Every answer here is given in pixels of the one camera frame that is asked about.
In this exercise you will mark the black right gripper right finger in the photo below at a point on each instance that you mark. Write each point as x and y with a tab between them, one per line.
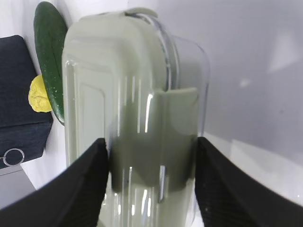
228	197

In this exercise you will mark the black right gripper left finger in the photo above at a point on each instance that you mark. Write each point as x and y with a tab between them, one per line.
73	199

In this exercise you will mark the navy blue lunch bag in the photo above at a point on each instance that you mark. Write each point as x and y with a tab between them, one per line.
23	132

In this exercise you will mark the yellow toy pepper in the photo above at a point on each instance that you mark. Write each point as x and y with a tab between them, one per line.
37	96

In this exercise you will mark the glass container green lid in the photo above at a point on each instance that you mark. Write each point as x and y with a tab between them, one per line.
128	80

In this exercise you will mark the green cucumber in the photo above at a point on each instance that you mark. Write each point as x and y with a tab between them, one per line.
50	30

